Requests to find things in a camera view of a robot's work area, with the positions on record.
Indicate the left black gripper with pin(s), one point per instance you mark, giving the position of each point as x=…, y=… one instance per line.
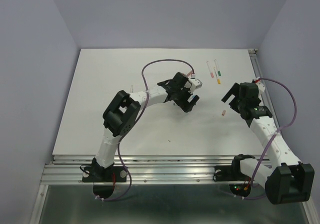
x=189, y=106

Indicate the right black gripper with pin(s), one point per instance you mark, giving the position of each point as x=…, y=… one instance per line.
x=234, y=90

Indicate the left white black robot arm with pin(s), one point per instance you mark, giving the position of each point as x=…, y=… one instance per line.
x=122, y=113

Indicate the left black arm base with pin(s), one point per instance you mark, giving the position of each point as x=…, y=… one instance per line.
x=95, y=174

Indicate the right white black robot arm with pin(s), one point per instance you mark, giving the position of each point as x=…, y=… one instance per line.
x=279, y=171

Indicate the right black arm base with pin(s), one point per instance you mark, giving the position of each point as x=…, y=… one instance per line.
x=231, y=172

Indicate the yellow capped marker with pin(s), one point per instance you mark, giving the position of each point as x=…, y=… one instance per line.
x=217, y=76

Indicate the green capped marker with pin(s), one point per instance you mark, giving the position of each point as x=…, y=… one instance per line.
x=217, y=67

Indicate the pink capped marker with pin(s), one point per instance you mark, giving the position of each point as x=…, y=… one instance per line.
x=210, y=69

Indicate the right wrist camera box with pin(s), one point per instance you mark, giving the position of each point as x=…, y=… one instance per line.
x=260, y=85

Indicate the right side aluminium rail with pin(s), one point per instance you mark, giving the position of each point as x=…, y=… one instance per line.
x=261, y=76

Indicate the aluminium rail frame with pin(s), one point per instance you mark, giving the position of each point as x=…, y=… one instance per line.
x=165, y=189

